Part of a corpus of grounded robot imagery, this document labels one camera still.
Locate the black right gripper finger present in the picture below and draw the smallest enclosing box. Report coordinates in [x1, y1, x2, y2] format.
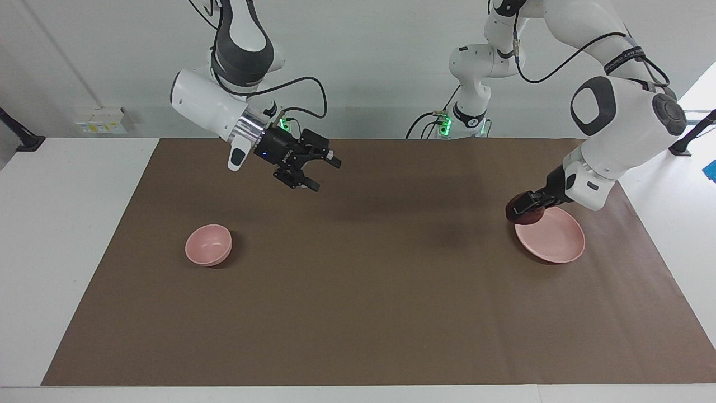
[302, 130, 342, 168]
[273, 167, 321, 193]

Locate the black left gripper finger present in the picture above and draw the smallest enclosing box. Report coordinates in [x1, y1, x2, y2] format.
[514, 190, 552, 216]

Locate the red apple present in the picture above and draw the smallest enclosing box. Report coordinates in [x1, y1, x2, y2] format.
[505, 193, 544, 226]

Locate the pink plate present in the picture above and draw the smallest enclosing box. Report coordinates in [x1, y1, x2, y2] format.
[514, 205, 586, 264]

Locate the pink bowl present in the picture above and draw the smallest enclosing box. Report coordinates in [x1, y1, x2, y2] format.
[185, 224, 233, 267]

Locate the brown table mat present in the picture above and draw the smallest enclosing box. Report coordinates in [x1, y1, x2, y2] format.
[41, 138, 716, 387]

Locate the black clamp stand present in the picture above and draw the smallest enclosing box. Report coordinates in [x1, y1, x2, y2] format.
[0, 106, 45, 152]
[668, 109, 716, 156]

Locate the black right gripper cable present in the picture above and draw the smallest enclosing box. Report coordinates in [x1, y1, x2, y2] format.
[187, 0, 328, 121]

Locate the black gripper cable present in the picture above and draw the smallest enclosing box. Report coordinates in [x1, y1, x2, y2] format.
[514, 31, 671, 90]
[187, 0, 328, 121]

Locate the black left arm base cable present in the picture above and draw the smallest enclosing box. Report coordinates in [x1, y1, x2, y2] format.
[406, 84, 462, 139]

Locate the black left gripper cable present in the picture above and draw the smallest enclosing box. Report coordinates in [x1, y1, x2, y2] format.
[514, 31, 671, 90]

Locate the white wall socket box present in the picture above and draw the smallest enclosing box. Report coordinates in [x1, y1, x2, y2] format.
[74, 106, 135, 135]

